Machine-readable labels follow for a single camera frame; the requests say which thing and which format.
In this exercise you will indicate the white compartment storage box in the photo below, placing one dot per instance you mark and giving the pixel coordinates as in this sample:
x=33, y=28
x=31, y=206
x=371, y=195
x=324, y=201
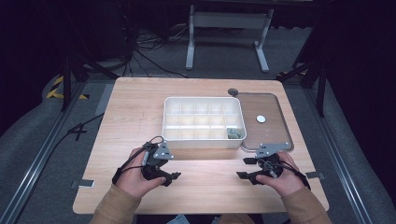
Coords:
x=204, y=141

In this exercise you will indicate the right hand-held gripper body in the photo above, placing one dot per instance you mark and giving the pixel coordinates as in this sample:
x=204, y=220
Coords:
x=271, y=166

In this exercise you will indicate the grey metal stand frame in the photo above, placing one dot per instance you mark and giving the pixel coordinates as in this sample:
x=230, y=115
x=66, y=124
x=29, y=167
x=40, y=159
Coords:
x=230, y=20

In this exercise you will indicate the aluminium floor rail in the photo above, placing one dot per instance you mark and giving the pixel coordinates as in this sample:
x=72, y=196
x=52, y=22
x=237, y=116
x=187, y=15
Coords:
x=31, y=172
x=342, y=180

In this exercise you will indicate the person's right hand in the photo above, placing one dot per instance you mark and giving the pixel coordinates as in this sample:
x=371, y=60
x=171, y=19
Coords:
x=286, y=182

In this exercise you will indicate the clear plastic box lid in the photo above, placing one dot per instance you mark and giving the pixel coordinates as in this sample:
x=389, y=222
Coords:
x=264, y=104

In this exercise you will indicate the person's leg in jeans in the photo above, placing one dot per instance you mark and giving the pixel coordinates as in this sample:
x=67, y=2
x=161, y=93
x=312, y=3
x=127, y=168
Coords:
x=179, y=220

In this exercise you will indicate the person's left hand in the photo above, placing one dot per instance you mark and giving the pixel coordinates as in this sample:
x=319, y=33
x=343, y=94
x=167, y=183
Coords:
x=132, y=180

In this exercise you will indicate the grey-green sock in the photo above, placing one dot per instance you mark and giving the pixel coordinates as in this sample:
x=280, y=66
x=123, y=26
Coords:
x=234, y=133

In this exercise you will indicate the white round disc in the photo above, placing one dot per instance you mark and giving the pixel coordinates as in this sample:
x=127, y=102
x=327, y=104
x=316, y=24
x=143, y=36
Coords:
x=261, y=118

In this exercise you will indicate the grey round table grommet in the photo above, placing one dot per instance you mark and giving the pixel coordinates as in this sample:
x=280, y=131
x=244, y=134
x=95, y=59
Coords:
x=233, y=91

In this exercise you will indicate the grey tape piece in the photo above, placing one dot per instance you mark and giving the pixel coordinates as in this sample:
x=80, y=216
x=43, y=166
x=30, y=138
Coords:
x=315, y=175
x=83, y=184

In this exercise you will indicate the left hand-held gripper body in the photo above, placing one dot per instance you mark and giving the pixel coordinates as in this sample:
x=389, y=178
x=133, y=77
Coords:
x=151, y=161

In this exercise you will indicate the black tripod stand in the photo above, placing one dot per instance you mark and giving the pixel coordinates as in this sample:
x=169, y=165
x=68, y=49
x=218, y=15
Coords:
x=66, y=81
x=322, y=93

